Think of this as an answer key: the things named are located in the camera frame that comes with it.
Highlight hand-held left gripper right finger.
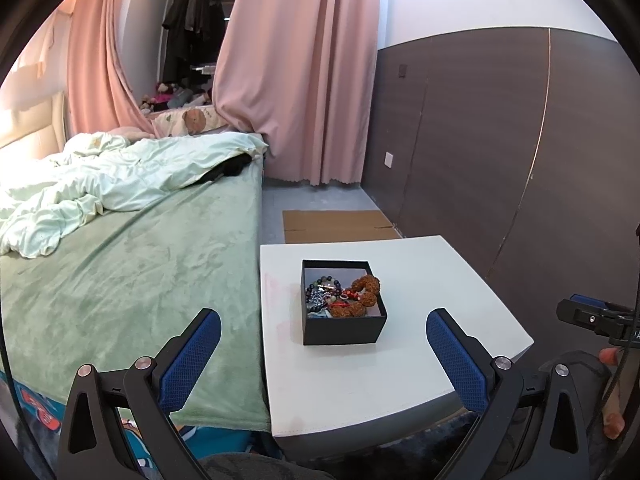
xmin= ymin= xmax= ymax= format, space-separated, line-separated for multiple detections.
xmin=425 ymin=308 xmax=599 ymax=480

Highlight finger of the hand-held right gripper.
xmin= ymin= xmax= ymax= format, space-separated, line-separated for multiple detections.
xmin=571 ymin=293 xmax=640 ymax=315
xmin=556 ymin=298 xmax=629 ymax=336

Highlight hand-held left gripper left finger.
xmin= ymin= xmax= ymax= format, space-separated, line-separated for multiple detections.
xmin=56 ymin=307 xmax=223 ymax=480

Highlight brown seed bead bracelet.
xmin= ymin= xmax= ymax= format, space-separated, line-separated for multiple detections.
xmin=332 ymin=275 xmax=381 ymax=319

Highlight black jewelry box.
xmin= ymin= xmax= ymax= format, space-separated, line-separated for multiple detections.
xmin=301 ymin=258 xmax=389 ymax=346

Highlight dark stone bead bracelet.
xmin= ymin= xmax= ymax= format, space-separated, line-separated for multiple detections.
xmin=305 ymin=273 xmax=347 ymax=295

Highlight person's right hand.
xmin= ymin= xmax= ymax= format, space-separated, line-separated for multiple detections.
xmin=599 ymin=346 xmax=626 ymax=439

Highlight dark blue rug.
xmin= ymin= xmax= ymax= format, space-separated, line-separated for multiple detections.
xmin=397 ymin=404 xmax=482 ymax=457

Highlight white side table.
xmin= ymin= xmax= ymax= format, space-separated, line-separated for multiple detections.
xmin=259 ymin=234 xmax=535 ymax=462

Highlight green plush blanket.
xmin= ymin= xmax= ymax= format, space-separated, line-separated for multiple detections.
xmin=0 ymin=169 xmax=272 ymax=434

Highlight flat brown cardboard sheet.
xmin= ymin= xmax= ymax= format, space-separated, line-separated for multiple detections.
xmin=282 ymin=209 xmax=403 ymax=245

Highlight pale green duvet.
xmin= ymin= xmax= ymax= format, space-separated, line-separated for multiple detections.
xmin=0 ymin=131 xmax=270 ymax=260

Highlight black cloth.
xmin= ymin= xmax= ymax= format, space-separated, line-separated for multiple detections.
xmin=202 ymin=153 xmax=253 ymax=184

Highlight pink pillow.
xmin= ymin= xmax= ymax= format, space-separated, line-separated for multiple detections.
xmin=106 ymin=125 xmax=157 ymax=139

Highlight bear print pillow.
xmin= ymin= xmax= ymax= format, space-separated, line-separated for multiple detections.
xmin=149 ymin=104 xmax=229 ymax=137

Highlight pile of stuffed toys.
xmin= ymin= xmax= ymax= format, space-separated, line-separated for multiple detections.
xmin=138 ymin=80 xmax=214 ymax=114

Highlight cream padded headboard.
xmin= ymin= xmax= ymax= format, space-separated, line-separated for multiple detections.
xmin=0 ymin=90 xmax=69 ymax=162

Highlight pink curtain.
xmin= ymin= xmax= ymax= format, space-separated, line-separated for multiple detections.
xmin=210 ymin=0 xmax=381 ymax=187
xmin=66 ymin=0 xmax=157 ymax=137

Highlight hanging dark clothes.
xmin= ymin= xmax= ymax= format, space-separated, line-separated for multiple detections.
xmin=160 ymin=0 xmax=237 ymax=87

